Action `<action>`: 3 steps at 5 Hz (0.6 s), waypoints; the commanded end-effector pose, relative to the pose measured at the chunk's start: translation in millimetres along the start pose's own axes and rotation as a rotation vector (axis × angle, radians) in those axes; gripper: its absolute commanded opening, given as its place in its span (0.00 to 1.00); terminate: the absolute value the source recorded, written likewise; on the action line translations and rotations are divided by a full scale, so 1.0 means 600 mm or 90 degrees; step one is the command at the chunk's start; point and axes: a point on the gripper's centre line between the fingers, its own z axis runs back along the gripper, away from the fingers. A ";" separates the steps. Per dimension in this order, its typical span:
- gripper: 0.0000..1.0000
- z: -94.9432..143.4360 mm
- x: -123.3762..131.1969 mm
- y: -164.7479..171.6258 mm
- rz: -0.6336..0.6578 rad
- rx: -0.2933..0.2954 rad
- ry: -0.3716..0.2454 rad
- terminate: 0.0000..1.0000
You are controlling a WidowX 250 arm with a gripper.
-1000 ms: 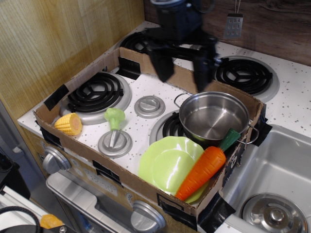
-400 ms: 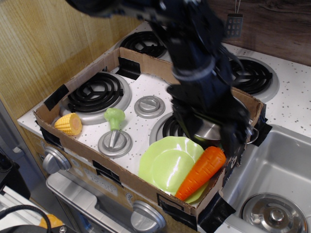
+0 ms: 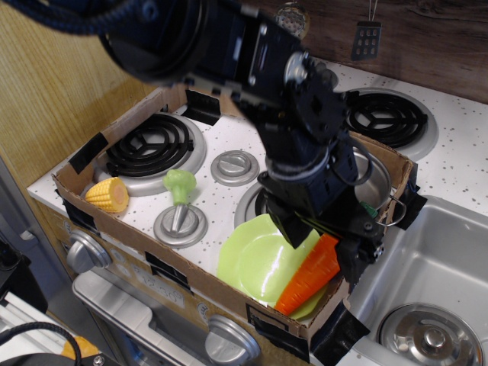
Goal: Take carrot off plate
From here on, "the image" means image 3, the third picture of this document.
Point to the orange toy carrot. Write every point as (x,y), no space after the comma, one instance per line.
(321,265)

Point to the back right black burner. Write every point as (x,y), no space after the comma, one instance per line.
(390,119)

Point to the silver oven door handle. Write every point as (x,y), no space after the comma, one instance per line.
(146,332)

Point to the silver sink basin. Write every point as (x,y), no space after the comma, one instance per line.
(440,259)

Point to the silver stovetop knob centre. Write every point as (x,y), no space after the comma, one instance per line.
(234,168)

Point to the silver stovetop knob front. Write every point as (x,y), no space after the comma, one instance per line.
(180,226)

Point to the brown cardboard fence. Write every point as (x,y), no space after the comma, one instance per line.
(185,280)

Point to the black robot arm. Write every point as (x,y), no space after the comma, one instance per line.
(228,47)

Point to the silver oven knob right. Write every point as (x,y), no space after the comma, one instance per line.
(227,343)

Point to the yellow toy corn cob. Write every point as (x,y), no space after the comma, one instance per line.
(110,195)

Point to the hanging metal spatula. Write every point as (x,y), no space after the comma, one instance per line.
(367,36)

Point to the front left black burner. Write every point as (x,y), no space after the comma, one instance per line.
(157,145)

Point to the silver sink drain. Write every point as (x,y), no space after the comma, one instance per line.
(429,335)

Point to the light green plastic plate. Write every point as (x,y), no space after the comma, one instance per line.
(257,260)

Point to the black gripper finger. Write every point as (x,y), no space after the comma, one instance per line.
(292,228)
(355,255)

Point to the silver stovetop knob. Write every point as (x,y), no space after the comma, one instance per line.
(180,226)
(234,168)

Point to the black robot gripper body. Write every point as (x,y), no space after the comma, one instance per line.
(312,190)

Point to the silver oven knob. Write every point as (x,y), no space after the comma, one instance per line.
(227,343)
(86,253)

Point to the hanging metal strainer ladle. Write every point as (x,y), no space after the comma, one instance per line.
(294,18)

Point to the green toy broccoli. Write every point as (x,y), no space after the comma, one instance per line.
(180,184)

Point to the silver oven knob left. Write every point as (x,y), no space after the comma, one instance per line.
(86,253)

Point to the stainless steel pot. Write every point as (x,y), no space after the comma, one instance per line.
(375,195)

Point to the orange object bottom left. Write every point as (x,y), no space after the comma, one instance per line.
(87,349)

